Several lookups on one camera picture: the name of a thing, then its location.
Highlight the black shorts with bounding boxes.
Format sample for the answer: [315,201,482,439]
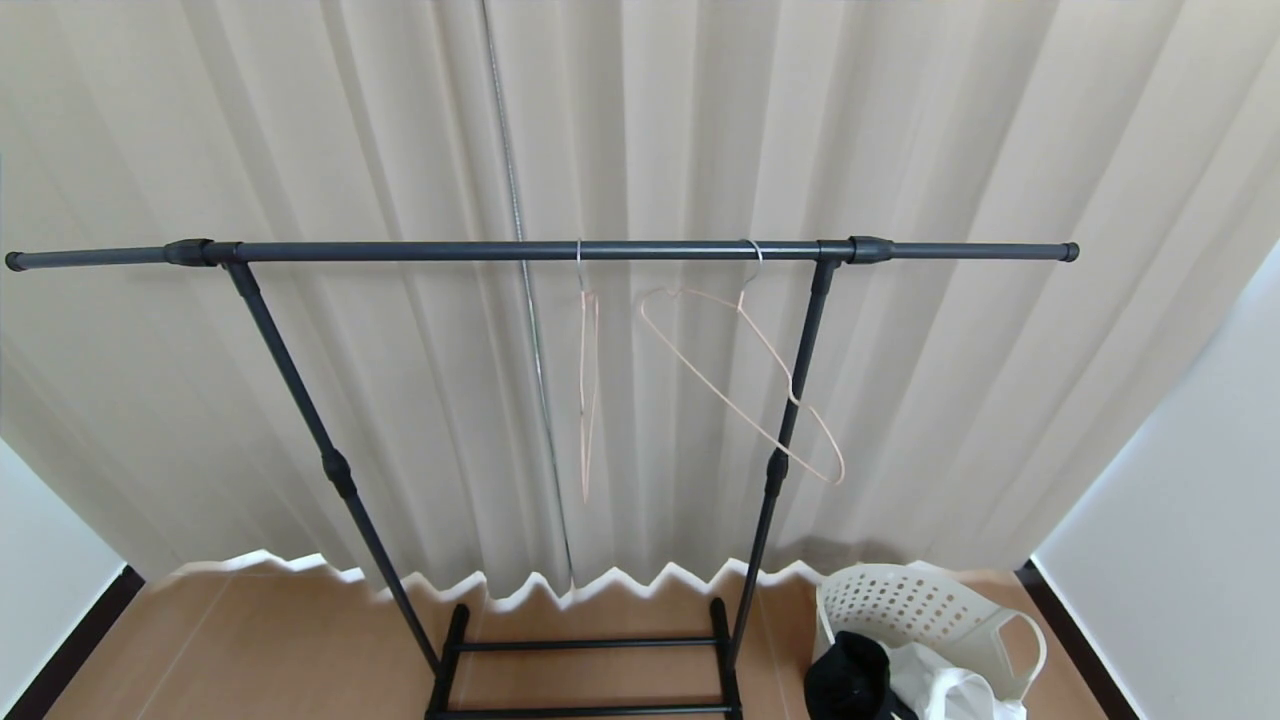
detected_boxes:
[803,630,917,720]

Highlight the pink clothes hanger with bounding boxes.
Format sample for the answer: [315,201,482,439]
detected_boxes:
[574,238,602,505]
[639,238,848,488]

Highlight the black clothes rack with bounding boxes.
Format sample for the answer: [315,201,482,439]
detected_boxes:
[4,236,1081,720]

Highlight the white laundry basket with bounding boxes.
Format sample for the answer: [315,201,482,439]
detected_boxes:
[812,562,1049,720]

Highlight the beige curtain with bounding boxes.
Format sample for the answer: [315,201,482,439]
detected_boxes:
[0,0,1280,603]

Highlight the white garment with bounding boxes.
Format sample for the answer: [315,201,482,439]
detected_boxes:
[884,640,1031,720]

